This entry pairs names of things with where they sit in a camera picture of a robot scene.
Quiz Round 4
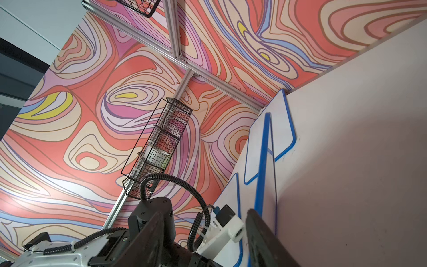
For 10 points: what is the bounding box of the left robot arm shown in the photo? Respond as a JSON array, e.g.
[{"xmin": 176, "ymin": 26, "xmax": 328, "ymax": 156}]
[{"xmin": 1, "ymin": 174, "xmax": 218, "ymax": 267}]

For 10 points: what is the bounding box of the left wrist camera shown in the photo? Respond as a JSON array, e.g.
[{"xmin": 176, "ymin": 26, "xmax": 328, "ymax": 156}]
[{"xmin": 196, "ymin": 204, "xmax": 245, "ymax": 260}]

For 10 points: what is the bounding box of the back black wire basket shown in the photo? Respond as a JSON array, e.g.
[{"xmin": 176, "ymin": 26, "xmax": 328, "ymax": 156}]
[{"xmin": 116, "ymin": 0, "xmax": 161, "ymax": 18}]

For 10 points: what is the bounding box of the silver tape roll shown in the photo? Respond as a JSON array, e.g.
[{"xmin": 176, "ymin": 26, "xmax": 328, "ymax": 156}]
[{"xmin": 149, "ymin": 148, "xmax": 172, "ymax": 169}]

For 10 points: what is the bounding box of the left black wire basket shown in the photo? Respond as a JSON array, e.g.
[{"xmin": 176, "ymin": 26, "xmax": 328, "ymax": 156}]
[{"xmin": 121, "ymin": 97, "xmax": 192, "ymax": 200}]

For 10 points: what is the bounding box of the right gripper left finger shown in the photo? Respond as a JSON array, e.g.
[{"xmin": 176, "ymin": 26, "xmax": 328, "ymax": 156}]
[{"xmin": 113, "ymin": 212, "xmax": 164, "ymax": 267}]

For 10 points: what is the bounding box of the black wire basket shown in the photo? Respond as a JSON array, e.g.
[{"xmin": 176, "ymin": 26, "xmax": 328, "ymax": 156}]
[
  {"xmin": 116, "ymin": 0, "xmax": 161, "ymax": 18},
  {"xmin": 121, "ymin": 97, "xmax": 192, "ymax": 200}
]

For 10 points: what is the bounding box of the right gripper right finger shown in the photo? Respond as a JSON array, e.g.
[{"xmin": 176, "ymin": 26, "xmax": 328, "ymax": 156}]
[{"xmin": 245, "ymin": 209, "xmax": 300, "ymax": 267}]

